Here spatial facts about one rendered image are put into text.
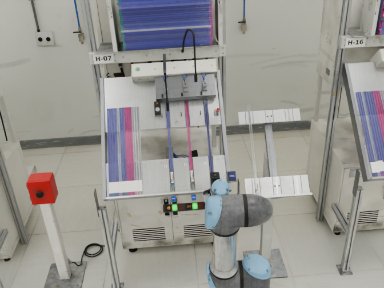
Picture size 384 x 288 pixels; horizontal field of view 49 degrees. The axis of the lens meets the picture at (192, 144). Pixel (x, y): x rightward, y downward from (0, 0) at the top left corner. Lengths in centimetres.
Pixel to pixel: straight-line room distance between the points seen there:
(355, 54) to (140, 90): 136
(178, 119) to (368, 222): 153
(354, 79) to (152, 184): 134
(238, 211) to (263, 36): 279
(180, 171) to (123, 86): 60
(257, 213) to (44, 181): 138
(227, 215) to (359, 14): 173
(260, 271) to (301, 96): 282
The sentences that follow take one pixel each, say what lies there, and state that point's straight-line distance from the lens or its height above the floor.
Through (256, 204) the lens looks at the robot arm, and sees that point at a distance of 147.
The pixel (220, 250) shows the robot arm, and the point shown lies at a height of 94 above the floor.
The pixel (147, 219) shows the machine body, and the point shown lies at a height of 31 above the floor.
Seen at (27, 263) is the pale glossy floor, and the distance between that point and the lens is 319.
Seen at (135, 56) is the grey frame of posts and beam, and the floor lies 134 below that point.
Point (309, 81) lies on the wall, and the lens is 433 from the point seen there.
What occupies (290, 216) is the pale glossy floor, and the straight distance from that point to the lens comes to 330.
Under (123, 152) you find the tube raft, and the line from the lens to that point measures 236.
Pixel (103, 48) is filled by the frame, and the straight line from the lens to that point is 250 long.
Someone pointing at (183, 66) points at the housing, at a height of 128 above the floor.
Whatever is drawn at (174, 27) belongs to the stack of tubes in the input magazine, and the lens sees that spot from 238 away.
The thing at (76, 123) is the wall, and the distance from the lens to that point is 435.
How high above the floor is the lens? 207
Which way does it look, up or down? 29 degrees down
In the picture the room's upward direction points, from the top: 3 degrees counter-clockwise
